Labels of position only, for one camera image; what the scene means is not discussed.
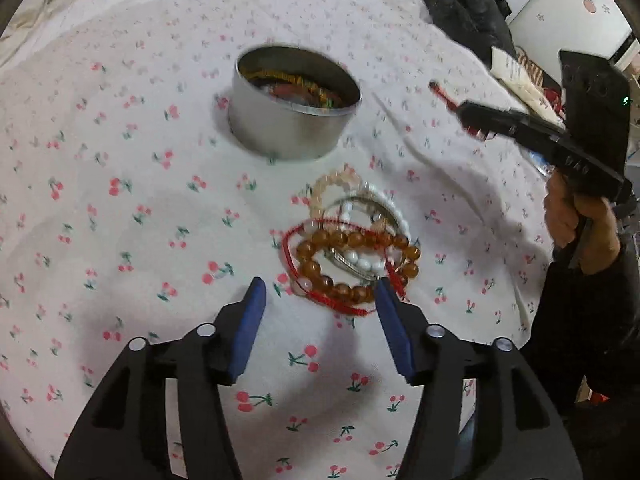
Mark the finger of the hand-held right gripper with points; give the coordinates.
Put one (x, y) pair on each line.
(505, 117)

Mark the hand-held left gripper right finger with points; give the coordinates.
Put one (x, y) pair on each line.
(395, 330)

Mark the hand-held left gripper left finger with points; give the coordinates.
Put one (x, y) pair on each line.
(247, 330)

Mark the silver bangle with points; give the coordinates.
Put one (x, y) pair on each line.
(372, 192)

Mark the round metal tin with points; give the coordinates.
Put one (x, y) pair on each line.
(285, 125)

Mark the person's right forearm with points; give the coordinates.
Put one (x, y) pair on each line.
(580, 350)

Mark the person's right hand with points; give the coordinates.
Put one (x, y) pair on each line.
(595, 240)

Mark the beige cloth bag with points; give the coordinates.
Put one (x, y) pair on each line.
(520, 80)

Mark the white wardrobe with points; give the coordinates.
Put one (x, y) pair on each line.
(565, 5)

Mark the black jacket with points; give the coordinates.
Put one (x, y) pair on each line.
(465, 5)

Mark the cherry print bedsheet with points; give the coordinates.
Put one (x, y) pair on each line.
(150, 200)

